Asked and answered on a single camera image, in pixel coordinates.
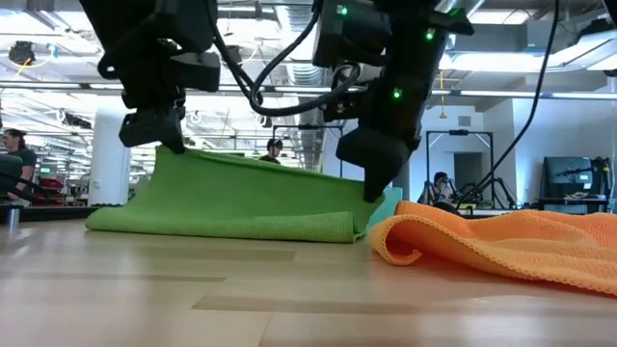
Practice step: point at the person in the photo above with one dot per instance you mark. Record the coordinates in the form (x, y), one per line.
(439, 179)
(21, 159)
(274, 144)

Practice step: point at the teal plastic basket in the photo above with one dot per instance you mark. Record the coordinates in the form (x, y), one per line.
(394, 200)

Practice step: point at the black aluminium table frame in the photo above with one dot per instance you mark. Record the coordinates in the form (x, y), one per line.
(48, 214)

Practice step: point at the small metal cylinder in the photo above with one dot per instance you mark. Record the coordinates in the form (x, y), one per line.
(13, 217)

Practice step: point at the red object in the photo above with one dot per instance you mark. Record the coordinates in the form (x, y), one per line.
(50, 190)

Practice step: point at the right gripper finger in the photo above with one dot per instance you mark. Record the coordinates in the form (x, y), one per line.
(376, 159)

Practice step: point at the orange microfiber towel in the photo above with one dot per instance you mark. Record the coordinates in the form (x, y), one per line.
(506, 241)

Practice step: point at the white building pillar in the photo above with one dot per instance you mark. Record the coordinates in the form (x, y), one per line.
(108, 168)

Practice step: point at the black computer monitor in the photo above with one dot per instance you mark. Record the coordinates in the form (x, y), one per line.
(561, 176)

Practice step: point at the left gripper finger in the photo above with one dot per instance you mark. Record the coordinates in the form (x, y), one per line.
(149, 127)

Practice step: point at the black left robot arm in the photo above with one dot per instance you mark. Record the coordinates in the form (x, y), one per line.
(144, 19)

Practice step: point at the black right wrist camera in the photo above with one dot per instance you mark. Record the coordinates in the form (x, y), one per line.
(344, 108)

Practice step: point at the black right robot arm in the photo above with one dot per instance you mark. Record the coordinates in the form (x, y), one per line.
(414, 58)

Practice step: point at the black ceiling device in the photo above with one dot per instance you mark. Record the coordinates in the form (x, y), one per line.
(21, 52)
(234, 54)

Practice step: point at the green microfiber towel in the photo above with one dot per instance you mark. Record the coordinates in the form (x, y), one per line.
(241, 193)

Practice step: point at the long ceiling light bar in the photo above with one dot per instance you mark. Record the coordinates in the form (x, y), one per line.
(48, 86)

